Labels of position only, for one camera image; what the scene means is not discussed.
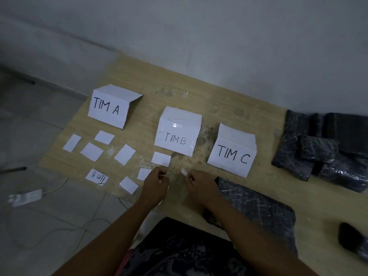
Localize black rounded object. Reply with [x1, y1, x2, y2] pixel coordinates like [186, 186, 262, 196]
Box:
[338, 222, 368, 264]

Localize person's right hand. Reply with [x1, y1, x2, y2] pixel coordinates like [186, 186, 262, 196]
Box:
[185, 170, 222, 210]

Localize taped folded white paper sign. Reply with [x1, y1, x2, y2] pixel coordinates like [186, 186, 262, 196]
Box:
[154, 106, 202, 156]

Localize small black plastic-wrapped package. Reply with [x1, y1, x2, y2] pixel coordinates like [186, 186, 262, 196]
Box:
[297, 135, 340, 164]

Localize dark patterned shorts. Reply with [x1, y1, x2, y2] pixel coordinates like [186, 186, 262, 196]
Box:
[114, 217, 251, 276]

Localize person's left hand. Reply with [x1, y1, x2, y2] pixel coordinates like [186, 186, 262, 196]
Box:
[140, 167, 171, 205]

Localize handwritten small paper card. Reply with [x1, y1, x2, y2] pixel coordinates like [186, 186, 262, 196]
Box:
[85, 168, 109, 187]

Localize group of blank paper cards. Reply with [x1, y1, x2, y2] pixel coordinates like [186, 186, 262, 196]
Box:
[63, 130, 172, 195]

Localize person's right forearm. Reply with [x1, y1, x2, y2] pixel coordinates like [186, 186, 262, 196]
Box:
[205, 196, 320, 276]

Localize person's left forearm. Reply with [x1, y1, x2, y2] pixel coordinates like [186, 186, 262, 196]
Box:
[52, 196, 162, 276]

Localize large black plastic-wrapped package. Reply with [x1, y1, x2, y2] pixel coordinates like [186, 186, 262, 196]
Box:
[202, 177, 298, 257]

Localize open folded white paper sign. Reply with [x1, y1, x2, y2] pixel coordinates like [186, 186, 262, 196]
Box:
[87, 84, 144, 130]

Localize white cable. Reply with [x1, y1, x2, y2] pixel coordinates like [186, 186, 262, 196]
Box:
[14, 177, 130, 251]

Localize white power adapter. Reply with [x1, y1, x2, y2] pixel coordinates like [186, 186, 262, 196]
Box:
[8, 189, 44, 208]

